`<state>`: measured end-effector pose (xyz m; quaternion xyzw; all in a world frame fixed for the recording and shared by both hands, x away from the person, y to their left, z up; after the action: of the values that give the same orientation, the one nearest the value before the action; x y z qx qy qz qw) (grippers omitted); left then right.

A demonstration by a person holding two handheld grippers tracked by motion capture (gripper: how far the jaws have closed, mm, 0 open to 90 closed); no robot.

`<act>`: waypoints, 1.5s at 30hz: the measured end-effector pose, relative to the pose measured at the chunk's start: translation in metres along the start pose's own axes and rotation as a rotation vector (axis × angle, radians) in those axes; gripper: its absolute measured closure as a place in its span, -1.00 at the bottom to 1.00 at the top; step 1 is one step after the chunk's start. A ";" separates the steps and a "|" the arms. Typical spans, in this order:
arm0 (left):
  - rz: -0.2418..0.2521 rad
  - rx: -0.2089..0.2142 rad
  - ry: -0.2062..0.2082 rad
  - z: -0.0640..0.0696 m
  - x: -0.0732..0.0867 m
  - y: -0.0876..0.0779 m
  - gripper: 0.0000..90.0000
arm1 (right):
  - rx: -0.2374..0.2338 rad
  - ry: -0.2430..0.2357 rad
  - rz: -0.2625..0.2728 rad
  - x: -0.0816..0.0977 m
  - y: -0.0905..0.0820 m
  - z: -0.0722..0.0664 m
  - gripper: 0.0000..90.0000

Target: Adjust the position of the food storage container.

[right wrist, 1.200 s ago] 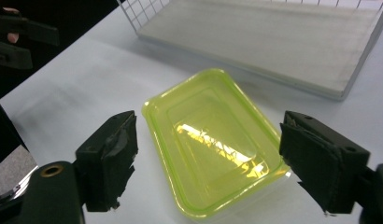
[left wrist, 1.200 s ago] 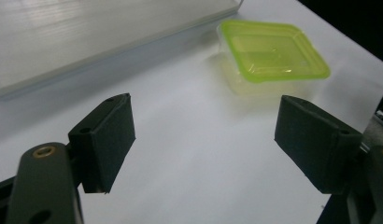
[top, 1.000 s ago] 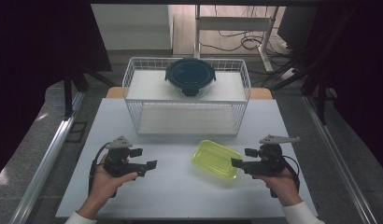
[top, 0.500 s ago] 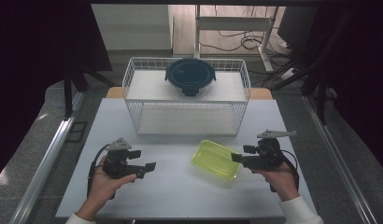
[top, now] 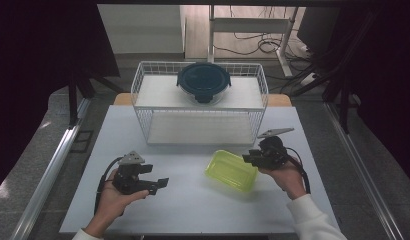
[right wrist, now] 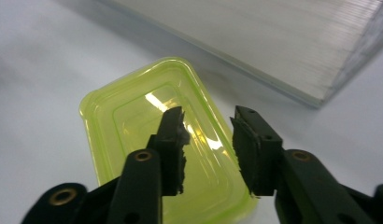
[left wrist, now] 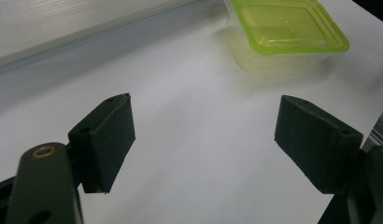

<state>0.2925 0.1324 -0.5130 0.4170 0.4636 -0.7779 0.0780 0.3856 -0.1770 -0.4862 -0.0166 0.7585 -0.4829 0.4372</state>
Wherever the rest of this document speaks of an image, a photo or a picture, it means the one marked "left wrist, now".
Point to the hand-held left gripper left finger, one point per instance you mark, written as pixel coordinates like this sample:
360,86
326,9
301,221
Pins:
108,146

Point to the green lidded plastic container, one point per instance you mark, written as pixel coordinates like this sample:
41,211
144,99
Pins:
286,28

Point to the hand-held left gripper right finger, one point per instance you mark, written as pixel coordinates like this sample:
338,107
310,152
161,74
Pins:
317,146

